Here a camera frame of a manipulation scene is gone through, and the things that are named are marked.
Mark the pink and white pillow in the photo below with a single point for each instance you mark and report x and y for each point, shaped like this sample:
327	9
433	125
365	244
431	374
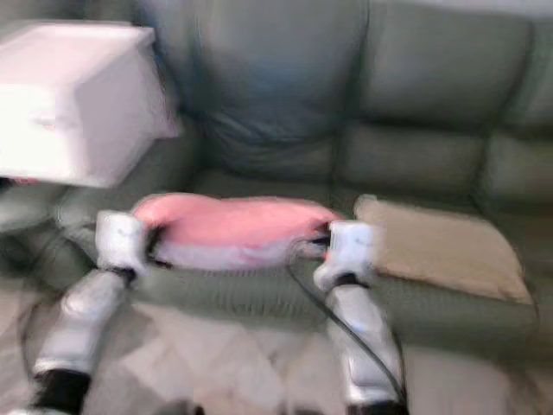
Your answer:
233	225

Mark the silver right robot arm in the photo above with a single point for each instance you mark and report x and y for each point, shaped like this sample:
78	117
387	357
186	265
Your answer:
363	341

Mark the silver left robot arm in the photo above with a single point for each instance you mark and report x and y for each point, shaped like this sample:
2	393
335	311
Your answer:
82	324

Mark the green leather sofa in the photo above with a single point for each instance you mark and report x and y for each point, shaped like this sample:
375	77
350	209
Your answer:
423	86

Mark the beige flat cushion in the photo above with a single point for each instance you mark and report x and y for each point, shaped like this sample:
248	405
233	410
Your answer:
449	246

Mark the white storage box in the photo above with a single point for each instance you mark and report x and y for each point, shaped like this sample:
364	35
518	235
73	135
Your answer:
78	104

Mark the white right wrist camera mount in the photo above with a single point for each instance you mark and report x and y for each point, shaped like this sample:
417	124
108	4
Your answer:
350	251

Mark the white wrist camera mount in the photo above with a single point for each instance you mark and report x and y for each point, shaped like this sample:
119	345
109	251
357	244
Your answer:
350	251
121	242

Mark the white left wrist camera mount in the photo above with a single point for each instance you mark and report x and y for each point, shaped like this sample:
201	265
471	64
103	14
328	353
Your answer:
121	242

